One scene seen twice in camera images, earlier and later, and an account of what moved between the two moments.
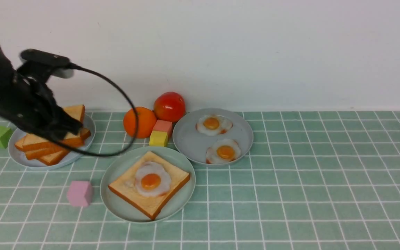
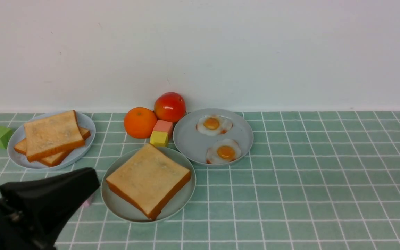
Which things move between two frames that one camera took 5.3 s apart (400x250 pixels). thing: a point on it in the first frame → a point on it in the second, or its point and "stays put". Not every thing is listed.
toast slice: x=77 y=112 → x=148 y=180
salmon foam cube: x=164 y=126 stays put
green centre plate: x=118 y=205 stays put
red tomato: x=169 y=106 stays put
